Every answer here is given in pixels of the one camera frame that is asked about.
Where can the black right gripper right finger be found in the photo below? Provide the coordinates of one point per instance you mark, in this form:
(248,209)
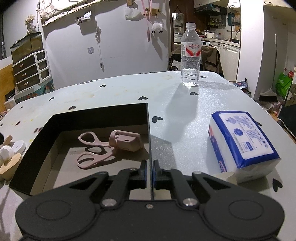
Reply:
(187,191)

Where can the clear water bottle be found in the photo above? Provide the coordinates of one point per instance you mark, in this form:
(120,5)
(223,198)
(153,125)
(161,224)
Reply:
(190,56)

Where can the white round wooden toy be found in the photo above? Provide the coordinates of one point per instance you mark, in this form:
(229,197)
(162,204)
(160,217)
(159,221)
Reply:
(9,160)

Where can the pink plastic device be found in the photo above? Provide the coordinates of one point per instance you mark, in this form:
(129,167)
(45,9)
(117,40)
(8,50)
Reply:
(124,140)

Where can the white drawer cabinet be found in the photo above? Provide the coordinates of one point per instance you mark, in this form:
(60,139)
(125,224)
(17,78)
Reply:
(30,61)

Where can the green shopping bag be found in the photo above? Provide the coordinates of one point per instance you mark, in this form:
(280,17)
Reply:
(283,84)

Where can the black open storage box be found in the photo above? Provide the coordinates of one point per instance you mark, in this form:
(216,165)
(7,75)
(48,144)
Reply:
(76,144)

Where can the blue white tissue pack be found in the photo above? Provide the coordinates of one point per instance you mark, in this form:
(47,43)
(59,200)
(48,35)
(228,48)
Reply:
(241,146)

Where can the pink scissors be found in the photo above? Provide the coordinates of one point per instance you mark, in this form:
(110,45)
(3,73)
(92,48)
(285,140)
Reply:
(95,152)

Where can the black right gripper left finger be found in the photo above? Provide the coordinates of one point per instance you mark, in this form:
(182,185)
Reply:
(112,191)

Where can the white round disc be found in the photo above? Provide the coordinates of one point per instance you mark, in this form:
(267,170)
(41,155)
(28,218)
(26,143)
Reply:
(19,147)

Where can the white plush sheep hanging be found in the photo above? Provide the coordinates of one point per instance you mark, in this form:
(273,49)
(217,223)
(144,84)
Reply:
(157,27)

